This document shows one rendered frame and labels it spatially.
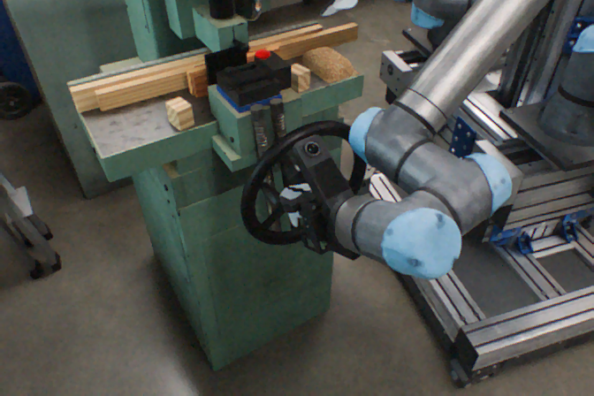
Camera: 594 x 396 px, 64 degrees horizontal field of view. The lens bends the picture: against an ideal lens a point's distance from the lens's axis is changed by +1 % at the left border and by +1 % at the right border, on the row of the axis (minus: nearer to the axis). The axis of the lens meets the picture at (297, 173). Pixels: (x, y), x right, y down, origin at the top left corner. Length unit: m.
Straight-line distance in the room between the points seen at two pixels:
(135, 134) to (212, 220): 0.29
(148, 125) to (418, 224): 0.63
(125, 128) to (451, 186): 0.64
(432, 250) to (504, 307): 1.09
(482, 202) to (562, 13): 0.80
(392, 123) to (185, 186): 0.52
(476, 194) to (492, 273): 1.09
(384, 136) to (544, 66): 0.78
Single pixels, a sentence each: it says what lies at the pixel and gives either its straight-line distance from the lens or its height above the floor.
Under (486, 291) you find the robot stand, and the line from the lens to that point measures 1.61.
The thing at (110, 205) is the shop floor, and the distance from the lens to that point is 2.21.
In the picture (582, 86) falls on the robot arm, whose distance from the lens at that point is 1.14.
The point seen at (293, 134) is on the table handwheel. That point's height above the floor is 0.95.
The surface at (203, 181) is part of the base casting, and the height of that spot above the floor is 0.76.
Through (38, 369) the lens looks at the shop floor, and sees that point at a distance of 1.80.
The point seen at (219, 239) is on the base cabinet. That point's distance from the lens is 1.17.
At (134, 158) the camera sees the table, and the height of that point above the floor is 0.88.
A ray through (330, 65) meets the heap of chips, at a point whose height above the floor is 0.93.
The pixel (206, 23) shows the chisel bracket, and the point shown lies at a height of 1.03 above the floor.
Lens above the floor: 1.43
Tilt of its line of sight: 40 degrees down
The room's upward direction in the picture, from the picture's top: straight up
